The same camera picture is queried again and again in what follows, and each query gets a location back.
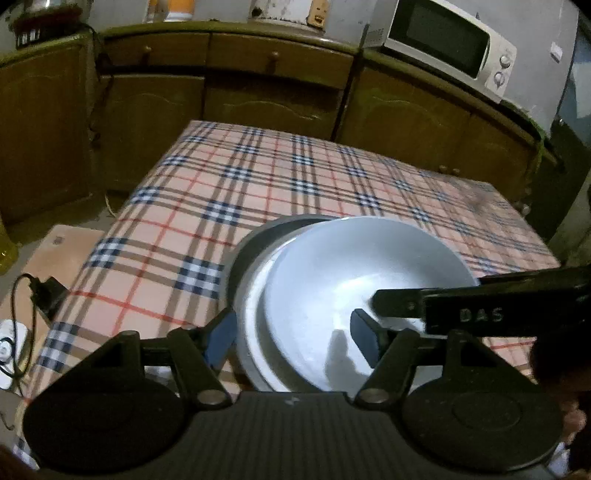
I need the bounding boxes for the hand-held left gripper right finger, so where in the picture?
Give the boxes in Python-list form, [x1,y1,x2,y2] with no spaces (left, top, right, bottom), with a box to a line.
[349,308,512,407]

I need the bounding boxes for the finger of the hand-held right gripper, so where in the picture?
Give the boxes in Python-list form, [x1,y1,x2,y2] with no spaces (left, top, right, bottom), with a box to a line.
[372,286,428,320]

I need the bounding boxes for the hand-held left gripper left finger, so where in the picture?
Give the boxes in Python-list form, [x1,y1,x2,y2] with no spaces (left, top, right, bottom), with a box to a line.
[90,307,238,409]

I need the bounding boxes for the large white bowl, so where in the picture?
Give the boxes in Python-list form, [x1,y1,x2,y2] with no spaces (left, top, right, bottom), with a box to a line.
[232,219,333,393]

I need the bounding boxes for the small white bowl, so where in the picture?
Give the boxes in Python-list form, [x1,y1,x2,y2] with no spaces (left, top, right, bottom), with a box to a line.
[262,216,481,394]

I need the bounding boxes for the steel bowl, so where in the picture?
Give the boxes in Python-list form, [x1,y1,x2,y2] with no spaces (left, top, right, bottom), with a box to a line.
[225,213,340,370]

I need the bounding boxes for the person's right hand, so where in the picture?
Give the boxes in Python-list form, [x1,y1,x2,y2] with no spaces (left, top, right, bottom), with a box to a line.
[529,339,591,480]

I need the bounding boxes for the plaid tablecloth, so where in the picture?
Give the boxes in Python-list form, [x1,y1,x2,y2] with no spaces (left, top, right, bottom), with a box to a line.
[14,120,568,480]

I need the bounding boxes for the black power adapter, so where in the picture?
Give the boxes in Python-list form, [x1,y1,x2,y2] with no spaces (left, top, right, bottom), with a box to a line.
[28,275,70,319]

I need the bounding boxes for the wooden two-door cabinet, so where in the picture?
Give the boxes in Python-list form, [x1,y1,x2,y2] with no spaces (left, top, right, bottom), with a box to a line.
[337,48,561,208]

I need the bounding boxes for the dark wooden door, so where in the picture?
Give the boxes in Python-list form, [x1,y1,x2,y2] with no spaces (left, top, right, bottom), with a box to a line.
[549,18,591,241]

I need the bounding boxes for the cooking oil bottle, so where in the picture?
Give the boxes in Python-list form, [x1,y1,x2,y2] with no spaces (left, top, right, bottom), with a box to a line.
[0,217,20,276]

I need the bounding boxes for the wooden cabinet with drawers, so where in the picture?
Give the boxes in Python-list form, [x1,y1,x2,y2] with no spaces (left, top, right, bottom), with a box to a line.
[95,23,356,192]

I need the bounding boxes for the white microwave oven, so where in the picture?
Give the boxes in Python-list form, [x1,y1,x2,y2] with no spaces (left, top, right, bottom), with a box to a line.
[362,0,518,103]

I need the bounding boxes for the wooden single-door cabinet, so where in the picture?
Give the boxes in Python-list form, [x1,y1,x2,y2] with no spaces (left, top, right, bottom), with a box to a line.
[0,32,100,227]

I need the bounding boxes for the white rice cooker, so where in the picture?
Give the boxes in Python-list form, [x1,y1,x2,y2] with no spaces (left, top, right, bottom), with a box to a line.
[249,0,331,29]

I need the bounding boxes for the orange electric kettle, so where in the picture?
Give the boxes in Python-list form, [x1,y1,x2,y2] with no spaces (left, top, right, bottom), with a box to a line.
[148,0,197,21]

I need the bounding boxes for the gas stove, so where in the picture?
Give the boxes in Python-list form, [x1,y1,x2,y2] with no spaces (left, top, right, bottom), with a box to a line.
[11,11,93,51]

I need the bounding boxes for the steel steamer pot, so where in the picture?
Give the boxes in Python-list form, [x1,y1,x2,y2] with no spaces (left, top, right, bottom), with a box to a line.
[23,0,90,17]

